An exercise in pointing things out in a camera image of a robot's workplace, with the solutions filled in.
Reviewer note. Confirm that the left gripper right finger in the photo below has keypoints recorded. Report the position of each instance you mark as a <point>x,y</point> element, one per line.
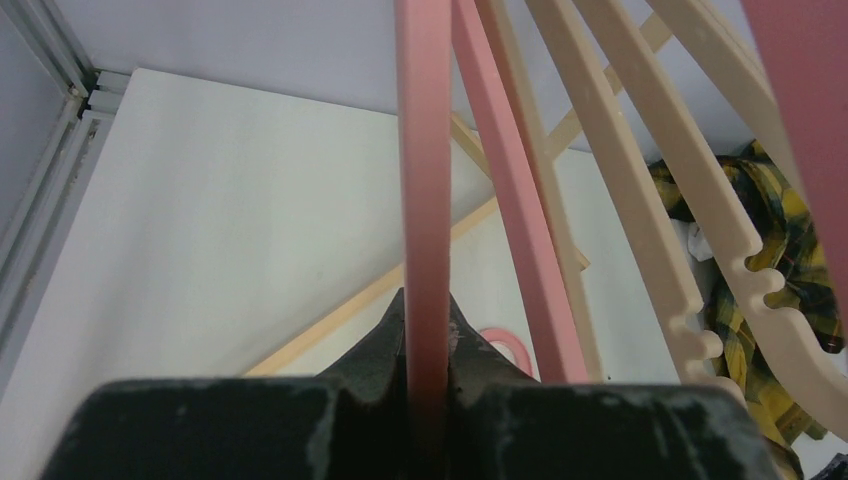
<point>505,425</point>

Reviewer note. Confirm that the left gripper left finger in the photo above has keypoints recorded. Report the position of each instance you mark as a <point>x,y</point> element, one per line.
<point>348,422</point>

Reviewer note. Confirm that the yellow plaid shirt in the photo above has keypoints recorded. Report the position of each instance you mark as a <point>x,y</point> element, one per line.
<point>791,247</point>

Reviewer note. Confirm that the wooden clothes rack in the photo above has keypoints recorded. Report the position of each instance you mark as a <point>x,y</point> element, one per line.
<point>563,135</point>

